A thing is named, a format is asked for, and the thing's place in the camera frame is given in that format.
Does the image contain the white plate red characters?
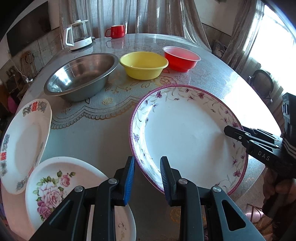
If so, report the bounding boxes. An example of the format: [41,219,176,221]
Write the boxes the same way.
[1,99,52,195]

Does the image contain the yellow plastic bowl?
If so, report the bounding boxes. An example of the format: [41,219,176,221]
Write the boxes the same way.
[119,51,169,80]

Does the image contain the person's right hand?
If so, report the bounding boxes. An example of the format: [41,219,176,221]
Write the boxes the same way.
[263,168,295,202]

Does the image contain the round back chair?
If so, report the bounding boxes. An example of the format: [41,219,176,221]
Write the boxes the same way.
[247,69,274,105]

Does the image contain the large purple floral plate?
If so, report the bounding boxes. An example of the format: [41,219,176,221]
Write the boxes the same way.
[129,85,248,194]

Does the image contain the red plastic bowl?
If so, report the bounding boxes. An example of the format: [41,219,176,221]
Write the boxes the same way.
[163,46,201,72]

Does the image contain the right side curtain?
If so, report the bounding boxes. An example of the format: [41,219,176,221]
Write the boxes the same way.
[222,1,264,74]

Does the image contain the pink bag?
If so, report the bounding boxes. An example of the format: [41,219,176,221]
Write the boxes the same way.
[8,96,18,114]

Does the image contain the grey window curtain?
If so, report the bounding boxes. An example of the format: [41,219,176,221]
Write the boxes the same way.
[59,0,211,51]

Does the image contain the stainless steel bowl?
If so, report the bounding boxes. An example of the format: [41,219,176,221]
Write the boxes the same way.
[44,53,119,102]

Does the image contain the wooden chair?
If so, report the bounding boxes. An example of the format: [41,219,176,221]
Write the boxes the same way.
[20,51,38,78]

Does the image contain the red mug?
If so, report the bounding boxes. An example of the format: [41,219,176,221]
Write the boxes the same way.
[105,25,125,39]

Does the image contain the white glass electric kettle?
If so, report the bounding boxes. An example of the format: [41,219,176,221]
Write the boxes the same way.
[63,19,94,51]

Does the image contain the black wall television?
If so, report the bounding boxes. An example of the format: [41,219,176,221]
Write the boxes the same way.
[6,2,51,57]

